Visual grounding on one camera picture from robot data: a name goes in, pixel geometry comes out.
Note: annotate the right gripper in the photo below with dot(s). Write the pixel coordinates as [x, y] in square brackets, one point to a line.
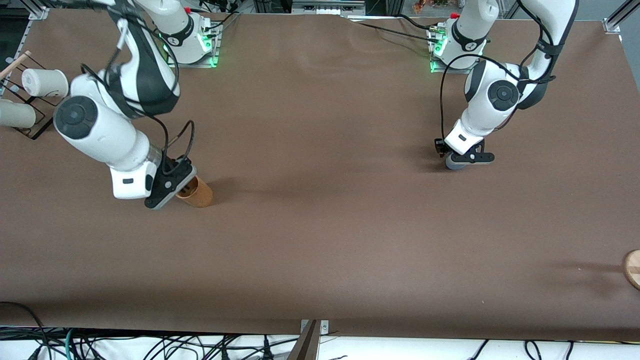
[176, 166]

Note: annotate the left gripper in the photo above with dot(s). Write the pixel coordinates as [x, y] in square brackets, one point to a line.
[440, 147]

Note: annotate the blue cup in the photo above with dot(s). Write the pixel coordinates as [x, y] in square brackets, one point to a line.
[455, 166]

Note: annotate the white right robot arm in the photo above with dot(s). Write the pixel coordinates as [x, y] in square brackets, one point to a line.
[100, 130]

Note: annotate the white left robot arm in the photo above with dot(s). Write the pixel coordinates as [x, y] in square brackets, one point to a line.
[487, 107]

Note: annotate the brown wooden cup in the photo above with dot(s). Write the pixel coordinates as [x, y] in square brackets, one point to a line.
[200, 196]

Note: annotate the white cup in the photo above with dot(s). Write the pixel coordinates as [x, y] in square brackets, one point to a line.
[47, 82]
[17, 115]

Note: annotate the colourful background item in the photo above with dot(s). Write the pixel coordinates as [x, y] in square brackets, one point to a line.
[435, 5]

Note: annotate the wooden stick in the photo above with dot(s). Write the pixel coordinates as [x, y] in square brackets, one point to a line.
[17, 62]

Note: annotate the grey power strip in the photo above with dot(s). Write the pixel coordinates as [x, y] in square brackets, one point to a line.
[327, 7]

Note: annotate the round wooden board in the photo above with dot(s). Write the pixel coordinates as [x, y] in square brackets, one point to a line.
[633, 270]

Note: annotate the black box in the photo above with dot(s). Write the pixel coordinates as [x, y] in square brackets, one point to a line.
[272, 5]

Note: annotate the dark stand bar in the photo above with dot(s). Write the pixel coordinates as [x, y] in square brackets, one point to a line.
[306, 345]

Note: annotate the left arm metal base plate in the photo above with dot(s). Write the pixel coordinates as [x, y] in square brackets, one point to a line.
[440, 67]

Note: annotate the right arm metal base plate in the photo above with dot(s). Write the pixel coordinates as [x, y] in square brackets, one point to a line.
[212, 57]

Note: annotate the aluminium frame profile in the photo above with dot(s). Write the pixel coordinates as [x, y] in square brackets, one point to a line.
[620, 17]
[39, 11]

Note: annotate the metal table bracket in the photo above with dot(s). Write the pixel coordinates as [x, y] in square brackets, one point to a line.
[324, 327]

